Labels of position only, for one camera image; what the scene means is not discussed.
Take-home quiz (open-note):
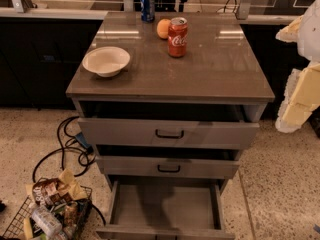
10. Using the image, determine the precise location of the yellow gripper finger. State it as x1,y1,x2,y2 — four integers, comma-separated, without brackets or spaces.
275,16,302,43
275,63,320,133

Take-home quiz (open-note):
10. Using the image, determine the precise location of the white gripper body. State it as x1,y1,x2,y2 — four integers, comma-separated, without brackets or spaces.
297,0,320,62

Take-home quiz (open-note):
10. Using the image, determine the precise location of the red coke can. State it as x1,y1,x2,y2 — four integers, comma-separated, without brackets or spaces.
168,17,188,58

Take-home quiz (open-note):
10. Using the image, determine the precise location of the grey drawer cabinet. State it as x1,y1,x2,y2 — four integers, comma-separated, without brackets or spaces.
65,11,276,240

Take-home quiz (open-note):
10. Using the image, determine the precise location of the blue pepsi can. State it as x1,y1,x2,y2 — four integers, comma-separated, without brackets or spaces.
140,0,155,22

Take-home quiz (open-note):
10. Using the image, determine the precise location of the bottom drawer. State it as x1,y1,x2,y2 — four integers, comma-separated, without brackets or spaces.
96,177,235,240

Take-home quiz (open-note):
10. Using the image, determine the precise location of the drawer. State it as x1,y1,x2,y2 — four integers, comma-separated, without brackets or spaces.
79,101,259,150
96,177,235,240
97,146,239,179

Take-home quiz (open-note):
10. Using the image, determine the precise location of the top drawer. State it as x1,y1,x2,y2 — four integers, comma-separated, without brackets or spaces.
79,101,259,150

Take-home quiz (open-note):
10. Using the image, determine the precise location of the middle drawer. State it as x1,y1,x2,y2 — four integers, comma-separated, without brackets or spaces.
97,146,239,179

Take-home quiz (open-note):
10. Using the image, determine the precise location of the orange fruit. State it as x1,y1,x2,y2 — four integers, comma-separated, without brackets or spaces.
157,19,170,39

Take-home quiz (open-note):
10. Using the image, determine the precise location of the white bowl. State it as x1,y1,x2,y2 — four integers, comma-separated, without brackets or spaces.
82,47,130,77

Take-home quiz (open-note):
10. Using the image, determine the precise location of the yellow chip bag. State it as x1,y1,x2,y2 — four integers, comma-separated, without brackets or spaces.
59,168,88,200

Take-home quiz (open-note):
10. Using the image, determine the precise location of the brown snack bag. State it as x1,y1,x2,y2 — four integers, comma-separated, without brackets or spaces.
32,178,70,206

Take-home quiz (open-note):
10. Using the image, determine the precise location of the clear plastic bottle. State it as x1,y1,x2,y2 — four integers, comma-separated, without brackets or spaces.
31,204,62,237

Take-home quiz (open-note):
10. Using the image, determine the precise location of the black floor cable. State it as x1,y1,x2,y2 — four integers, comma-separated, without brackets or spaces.
31,115,107,226

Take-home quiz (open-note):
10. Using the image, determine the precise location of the black wire basket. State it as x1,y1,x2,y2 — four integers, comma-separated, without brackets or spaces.
3,183,92,240

